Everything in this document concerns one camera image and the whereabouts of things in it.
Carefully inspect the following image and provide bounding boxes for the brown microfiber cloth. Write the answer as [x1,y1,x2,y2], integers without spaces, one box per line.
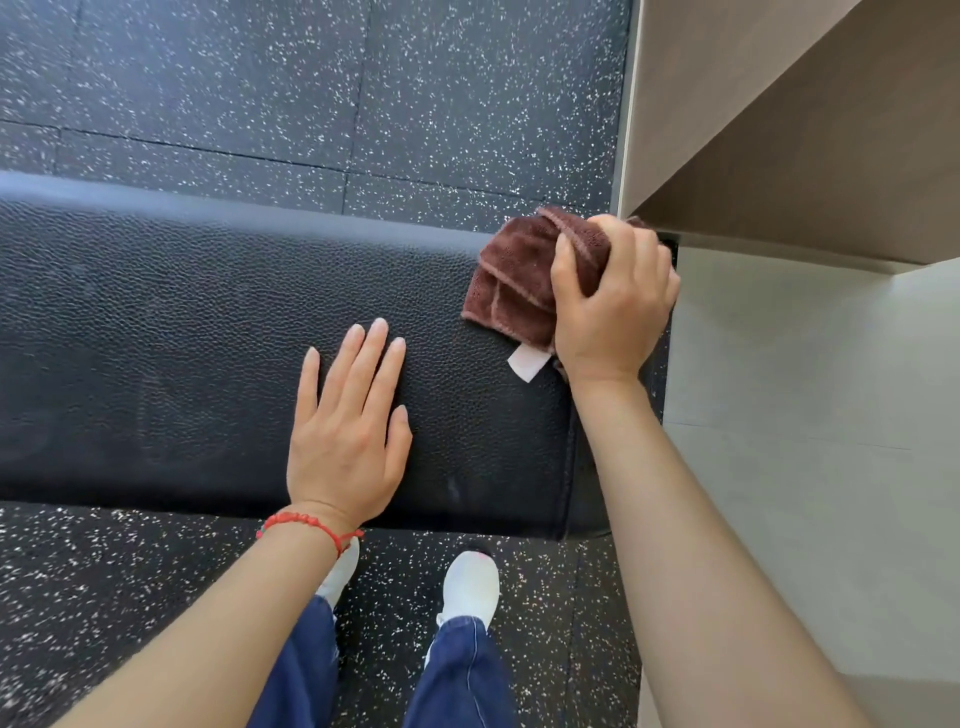
[461,207,655,379]

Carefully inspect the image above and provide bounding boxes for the person's right forearm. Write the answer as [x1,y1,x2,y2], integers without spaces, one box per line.
[570,375,871,728]

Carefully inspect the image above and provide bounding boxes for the blue jeans leg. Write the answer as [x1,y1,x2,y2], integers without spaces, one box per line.
[247,595,340,728]
[403,615,519,728]

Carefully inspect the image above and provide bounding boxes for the red string bracelet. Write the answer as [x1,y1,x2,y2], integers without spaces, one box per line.
[255,511,366,558]

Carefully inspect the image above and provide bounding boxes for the person's right hand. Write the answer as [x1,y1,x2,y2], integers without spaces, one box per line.
[550,214,682,387]

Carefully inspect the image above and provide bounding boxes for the person's left hand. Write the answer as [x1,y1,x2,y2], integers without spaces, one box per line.
[286,318,414,531]

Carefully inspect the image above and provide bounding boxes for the person's left forearm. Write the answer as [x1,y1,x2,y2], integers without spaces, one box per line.
[52,501,358,728]

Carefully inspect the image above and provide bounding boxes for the black leather bench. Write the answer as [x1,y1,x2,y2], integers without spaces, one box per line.
[0,171,673,541]

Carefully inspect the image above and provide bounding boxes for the blue jeans right leg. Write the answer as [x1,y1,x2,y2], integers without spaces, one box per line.
[403,615,519,728]

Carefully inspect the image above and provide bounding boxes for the white shoe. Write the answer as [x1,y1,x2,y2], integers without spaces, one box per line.
[435,546,502,633]
[315,537,361,610]

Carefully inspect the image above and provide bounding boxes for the blue jeans left leg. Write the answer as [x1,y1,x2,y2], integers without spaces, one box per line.
[247,595,340,728]

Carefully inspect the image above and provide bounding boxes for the white left shoe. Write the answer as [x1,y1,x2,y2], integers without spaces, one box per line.
[315,537,361,610]

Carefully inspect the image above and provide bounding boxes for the wooden cabinet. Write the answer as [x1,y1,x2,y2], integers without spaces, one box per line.
[609,0,960,276]

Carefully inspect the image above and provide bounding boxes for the white right shoe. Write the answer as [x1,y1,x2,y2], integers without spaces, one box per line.
[435,546,502,633]

